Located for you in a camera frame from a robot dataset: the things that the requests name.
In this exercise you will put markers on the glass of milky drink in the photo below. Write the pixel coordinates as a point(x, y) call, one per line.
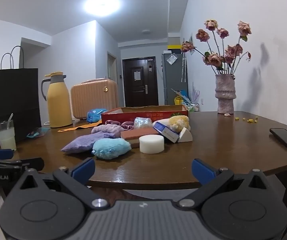
point(6, 137)

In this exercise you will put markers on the yellow and white plush toy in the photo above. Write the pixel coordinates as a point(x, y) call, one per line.
point(179, 123)

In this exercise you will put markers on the white wedge sponge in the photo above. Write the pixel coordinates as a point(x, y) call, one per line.
point(185, 137)

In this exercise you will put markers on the iridescent plastic bag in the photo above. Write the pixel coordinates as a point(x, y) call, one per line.
point(142, 123)

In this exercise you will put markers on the purple knitted cloth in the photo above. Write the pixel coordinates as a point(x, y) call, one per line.
point(79, 143)

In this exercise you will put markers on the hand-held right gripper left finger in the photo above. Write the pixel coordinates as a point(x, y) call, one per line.
point(83, 168)

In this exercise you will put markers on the scattered yellow crumbs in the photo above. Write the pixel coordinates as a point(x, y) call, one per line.
point(248, 120)

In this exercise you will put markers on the fallen pink petal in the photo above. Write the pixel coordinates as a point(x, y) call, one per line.
point(227, 115)

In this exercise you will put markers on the red cardboard box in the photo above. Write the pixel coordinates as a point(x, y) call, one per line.
point(133, 113)

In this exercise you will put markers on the black paper bag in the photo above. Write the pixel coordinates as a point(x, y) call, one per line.
point(13, 100)

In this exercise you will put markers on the grey refrigerator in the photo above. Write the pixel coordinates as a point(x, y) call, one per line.
point(173, 77)

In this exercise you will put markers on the dried pink roses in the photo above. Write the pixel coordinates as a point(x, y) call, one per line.
point(214, 58)

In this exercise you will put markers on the teal plastic wrapper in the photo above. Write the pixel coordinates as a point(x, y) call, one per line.
point(37, 133)

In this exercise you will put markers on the pile of household clutter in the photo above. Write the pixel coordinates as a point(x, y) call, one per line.
point(184, 101)

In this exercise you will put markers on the pink ribbed suitcase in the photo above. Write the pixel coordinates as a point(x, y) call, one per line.
point(93, 100)

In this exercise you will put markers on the round ceiling light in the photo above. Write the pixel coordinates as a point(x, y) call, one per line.
point(102, 5)

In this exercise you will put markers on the yellow and black box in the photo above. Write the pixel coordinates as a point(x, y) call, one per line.
point(174, 48)

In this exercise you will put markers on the white round sponge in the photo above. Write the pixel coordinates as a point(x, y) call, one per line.
point(151, 145)

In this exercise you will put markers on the blue tissue packet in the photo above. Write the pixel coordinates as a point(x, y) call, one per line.
point(96, 115)

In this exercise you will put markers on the blue and white carton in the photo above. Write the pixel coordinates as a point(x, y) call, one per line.
point(166, 131)

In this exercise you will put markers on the white interior door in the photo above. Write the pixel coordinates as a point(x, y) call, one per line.
point(112, 66)

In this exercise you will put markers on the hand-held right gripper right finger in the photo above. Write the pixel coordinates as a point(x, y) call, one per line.
point(203, 169)

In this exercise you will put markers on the pink textured vase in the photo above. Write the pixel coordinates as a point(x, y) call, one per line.
point(225, 95)

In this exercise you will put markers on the small ceiling lamp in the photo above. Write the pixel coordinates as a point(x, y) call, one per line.
point(146, 31)

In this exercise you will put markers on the dark brown entrance door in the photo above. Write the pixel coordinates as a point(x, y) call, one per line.
point(139, 85)

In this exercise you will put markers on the light blue plush toy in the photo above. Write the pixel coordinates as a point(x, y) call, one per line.
point(111, 148)

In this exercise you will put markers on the black smartphone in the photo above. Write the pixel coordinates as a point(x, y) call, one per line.
point(286, 137)

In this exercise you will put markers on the purple knit cloth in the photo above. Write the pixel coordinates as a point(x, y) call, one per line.
point(106, 129)

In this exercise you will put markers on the metal spoon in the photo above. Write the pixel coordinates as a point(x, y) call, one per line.
point(10, 118)

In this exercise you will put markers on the yellow thermos jug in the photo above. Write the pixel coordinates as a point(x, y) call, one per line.
point(58, 105)

